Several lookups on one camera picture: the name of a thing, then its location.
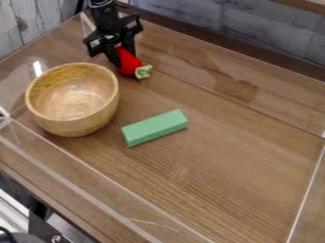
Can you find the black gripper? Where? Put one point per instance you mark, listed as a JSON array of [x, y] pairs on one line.
[[114, 30]]

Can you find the wooden bowl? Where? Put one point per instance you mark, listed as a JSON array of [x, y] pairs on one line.
[[72, 99]]

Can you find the clear acrylic tray wall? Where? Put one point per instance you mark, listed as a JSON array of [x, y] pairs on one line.
[[223, 182]]

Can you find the clear acrylic corner bracket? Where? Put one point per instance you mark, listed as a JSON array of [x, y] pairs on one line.
[[87, 25]]

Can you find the red fruit with green stem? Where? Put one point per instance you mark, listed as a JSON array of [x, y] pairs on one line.
[[131, 66]]

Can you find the green rectangular block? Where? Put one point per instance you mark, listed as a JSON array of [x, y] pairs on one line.
[[154, 128]]

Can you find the black table clamp mount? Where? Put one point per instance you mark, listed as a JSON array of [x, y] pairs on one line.
[[24, 225]]

